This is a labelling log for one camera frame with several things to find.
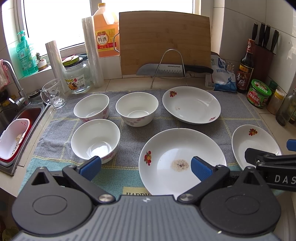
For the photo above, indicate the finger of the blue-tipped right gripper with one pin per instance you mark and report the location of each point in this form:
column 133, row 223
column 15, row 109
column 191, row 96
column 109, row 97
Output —
column 291, row 145
column 253, row 155

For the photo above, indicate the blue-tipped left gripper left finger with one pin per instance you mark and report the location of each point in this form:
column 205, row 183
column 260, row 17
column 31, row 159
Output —
column 80, row 178

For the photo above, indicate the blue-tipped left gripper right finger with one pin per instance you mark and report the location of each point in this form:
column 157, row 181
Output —
column 211, row 178

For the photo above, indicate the white bowl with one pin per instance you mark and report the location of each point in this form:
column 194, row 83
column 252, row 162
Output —
column 137, row 109
column 96, row 138
column 92, row 107

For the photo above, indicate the large white plate front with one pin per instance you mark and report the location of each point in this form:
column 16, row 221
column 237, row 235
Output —
column 165, row 161

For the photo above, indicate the white plate flower print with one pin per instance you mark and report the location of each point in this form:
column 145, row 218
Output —
column 191, row 105

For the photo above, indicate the steel kitchen sink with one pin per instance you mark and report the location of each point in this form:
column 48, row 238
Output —
column 34, row 112

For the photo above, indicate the clear oil bottle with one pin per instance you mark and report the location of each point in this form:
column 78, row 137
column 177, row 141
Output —
column 286, row 109

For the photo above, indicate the grey checked towel mat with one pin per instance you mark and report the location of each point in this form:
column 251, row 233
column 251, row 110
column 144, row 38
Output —
column 54, row 147

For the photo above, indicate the yellow lid spice jar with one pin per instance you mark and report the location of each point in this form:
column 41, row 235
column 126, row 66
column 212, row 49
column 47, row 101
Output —
column 275, row 101

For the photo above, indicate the green lid sauce jar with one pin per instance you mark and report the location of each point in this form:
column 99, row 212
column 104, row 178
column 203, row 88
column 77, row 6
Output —
column 258, row 93

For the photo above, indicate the dark vinegar bottle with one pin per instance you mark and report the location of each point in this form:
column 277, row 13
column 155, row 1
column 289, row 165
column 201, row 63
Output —
column 245, row 68

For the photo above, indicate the white red sink basket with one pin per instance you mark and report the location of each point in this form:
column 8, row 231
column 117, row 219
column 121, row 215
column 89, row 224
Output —
column 13, row 137

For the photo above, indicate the white blue salt bag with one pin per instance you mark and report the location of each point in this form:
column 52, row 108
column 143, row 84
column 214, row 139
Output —
column 221, row 79

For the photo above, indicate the clear glass mug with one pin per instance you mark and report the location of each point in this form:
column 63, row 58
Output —
column 52, row 93

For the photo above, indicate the metal sink faucet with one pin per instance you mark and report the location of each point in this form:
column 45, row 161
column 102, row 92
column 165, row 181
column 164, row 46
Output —
column 24, row 99

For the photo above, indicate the glass jar green lid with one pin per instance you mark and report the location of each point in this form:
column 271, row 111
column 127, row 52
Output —
column 77, row 74

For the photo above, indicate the knife block with knives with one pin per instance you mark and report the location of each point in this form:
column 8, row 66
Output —
column 262, row 56

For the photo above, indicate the small potted plant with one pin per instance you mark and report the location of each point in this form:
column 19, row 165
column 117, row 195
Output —
column 41, row 62

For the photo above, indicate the plastic wrap roll short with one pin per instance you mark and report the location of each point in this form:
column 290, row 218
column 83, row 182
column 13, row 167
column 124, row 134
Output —
column 56, row 63

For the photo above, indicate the green dish soap bottle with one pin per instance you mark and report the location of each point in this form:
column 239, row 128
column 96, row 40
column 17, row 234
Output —
column 26, row 55

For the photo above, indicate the plastic wrap roll tall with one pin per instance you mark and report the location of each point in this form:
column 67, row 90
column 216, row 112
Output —
column 92, row 54

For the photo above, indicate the pink cloth on faucet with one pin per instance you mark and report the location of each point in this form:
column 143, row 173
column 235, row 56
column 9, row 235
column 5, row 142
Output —
column 4, row 77

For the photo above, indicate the bamboo cutting board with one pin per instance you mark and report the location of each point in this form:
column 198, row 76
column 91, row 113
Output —
column 163, row 36

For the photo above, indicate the orange cooking wine jug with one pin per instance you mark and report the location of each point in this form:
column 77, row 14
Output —
column 106, row 27

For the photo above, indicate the kitchen knife black handle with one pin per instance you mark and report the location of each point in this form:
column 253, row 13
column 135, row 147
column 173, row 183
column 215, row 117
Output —
column 170, row 70

